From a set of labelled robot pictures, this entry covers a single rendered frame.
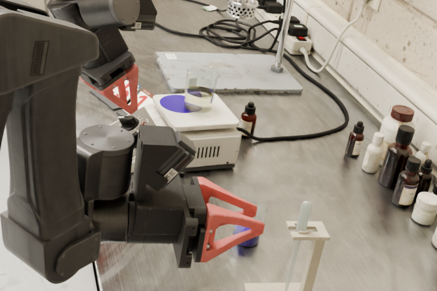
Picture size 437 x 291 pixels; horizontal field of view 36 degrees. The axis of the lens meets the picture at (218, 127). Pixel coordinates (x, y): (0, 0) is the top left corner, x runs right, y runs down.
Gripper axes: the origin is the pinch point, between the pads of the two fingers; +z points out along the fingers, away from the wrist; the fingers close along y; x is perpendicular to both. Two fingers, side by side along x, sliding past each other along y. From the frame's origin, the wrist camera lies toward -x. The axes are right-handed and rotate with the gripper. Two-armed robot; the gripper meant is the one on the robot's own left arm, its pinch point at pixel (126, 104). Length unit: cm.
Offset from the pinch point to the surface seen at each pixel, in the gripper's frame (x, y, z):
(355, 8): -66, 22, 29
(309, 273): 0.4, -37.6, 12.5
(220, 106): -14.4, 0.2, 11.5
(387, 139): -34.7, -14.9, 29.2
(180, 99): -9.9, 4.5, 8.2
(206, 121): -9.2, -3.8, 9.3
